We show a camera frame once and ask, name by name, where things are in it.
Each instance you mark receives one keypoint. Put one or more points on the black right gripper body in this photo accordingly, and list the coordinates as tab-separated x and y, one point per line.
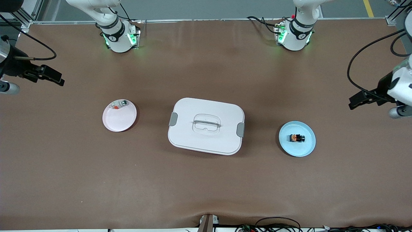
14	67

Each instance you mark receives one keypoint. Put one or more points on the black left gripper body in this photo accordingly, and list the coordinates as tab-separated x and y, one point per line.
382	87

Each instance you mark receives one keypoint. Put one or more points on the black and orange switch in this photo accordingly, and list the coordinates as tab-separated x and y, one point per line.
294	138

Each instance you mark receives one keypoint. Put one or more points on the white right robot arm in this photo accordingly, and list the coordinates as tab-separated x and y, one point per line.
119	38

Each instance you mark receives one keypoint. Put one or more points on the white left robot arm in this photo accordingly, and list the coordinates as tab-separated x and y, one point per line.
402	87

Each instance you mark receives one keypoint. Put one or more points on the white lidded storage box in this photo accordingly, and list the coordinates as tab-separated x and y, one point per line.
206	141

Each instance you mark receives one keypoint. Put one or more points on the light blue round plate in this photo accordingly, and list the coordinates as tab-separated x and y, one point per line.
297	149

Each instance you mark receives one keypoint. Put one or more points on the pink round plate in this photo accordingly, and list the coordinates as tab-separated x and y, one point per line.
119	120

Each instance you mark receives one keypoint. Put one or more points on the brown table cover sheet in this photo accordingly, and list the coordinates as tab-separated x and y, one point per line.
206	187

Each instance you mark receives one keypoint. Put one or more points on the aluminium frame profile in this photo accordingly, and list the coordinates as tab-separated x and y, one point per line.
25	24
391	20

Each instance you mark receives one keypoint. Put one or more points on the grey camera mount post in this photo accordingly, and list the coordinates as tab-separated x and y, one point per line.
207	224

